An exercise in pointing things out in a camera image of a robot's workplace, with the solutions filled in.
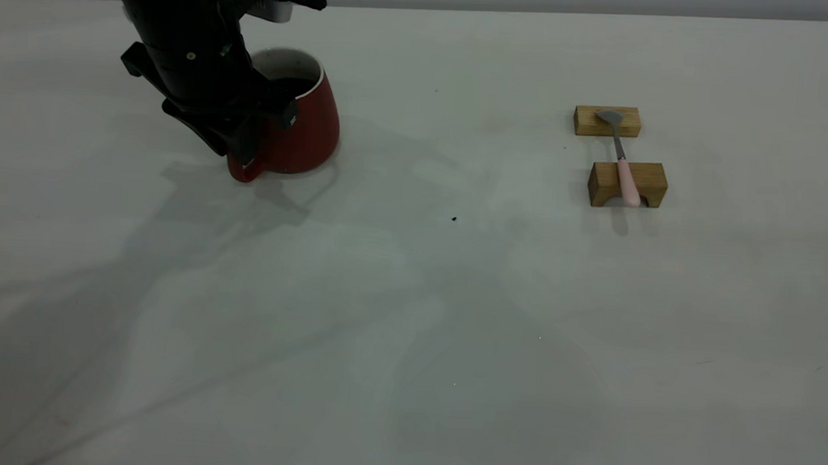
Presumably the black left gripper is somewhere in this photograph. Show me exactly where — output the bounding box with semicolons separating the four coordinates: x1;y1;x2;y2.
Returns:
115;30;302;172

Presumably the red cup with white interior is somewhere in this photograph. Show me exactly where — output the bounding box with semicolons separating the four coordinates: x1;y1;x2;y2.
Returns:
226;45;345;188

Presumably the metal spoon with pink handle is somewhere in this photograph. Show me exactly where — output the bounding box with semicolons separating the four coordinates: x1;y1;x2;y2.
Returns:
590;110;646;208

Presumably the flat rectangular wooden block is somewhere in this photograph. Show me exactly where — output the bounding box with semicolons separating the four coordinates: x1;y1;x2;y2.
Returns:
573;104;643;139

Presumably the arched wooden block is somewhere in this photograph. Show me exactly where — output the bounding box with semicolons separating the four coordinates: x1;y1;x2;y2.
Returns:
586;159;670;212

